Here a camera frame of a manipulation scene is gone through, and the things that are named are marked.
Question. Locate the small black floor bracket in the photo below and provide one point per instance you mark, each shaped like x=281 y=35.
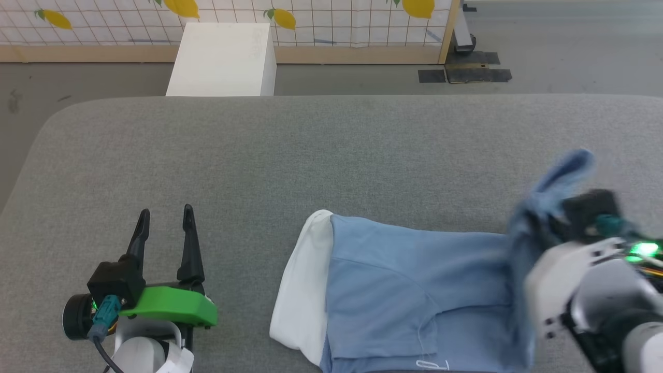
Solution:
x=469 y=8

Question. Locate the white box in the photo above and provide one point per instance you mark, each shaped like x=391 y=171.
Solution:
x=222 y=62

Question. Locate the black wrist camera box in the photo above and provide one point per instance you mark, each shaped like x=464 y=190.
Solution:
x=590 y=212
x=115 y=282

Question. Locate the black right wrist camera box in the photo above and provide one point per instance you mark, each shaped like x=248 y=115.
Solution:
x=590 y=212

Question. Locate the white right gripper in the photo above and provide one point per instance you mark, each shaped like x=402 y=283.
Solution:
x=559 y=280

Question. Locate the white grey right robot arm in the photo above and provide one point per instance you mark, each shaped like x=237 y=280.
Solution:
x=616 y=311

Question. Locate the small black tape patch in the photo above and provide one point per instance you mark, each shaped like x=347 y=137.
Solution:
x=432 y=76

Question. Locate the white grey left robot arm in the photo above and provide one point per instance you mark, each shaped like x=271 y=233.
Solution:
x=140 y=349

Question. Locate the grey metal screen foot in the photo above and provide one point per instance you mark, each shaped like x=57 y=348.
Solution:
x=462 y=39

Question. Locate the light blue and white garment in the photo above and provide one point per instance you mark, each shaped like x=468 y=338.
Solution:
x=404 y=290

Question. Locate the large black tape patch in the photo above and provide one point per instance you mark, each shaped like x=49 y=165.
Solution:
x=476 y=70

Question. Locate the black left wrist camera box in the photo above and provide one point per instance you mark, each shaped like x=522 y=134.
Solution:
x=115 y=282

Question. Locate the lemon-print grid partition screen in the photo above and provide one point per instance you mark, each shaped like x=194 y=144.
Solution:
x=233 y=26

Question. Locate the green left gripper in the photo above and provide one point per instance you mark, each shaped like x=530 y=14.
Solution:
x=171 y=305

